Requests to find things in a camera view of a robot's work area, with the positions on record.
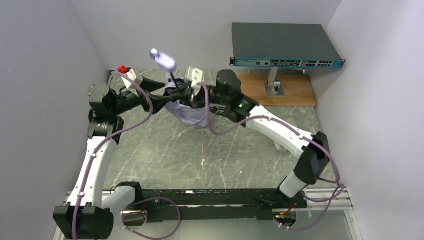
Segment purple cable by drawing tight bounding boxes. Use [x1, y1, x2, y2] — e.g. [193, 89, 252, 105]
[71, 69, 182, 240]
[202, 84, 345, 232]

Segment teal network switch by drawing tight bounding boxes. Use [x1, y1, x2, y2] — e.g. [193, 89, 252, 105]
[229, 22, 346, 70]

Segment pink umbrella case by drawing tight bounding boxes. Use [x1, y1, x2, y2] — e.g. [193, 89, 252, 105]
[274, 141, 288, 153]

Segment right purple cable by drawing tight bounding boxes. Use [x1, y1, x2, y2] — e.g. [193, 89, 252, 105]
[202, 84, 345, 232]

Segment lilac umbrella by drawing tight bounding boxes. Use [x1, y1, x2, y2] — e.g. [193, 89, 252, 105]
[149, 48, 208, 128]

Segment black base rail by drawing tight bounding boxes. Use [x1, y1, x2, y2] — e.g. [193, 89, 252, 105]
[124, 188, 308, 223]

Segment wooden base board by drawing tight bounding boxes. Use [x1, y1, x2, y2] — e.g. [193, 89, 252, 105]
[237, 74, 317, 107]

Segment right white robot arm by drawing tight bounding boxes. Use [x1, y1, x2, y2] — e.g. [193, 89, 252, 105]
[181, 67, 333, 199]

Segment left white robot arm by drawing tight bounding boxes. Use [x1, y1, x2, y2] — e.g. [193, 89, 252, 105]
[53, 77, 170, 240]

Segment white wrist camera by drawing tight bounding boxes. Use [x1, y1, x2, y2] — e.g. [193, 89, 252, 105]
[184, 66, 204, 96]
[117, 65, 143, 88]

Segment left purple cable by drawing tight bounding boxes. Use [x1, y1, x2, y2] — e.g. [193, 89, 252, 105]
[71, 69, 182, 240]

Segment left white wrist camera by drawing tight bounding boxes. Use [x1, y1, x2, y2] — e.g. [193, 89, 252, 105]
[117, 65, 143, 88]

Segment metal stand post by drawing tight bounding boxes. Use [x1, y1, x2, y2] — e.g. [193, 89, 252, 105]
[264, 67, 284, 96]

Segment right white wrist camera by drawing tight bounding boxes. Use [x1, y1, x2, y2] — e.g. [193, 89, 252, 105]
[184, 66, 204, 96]

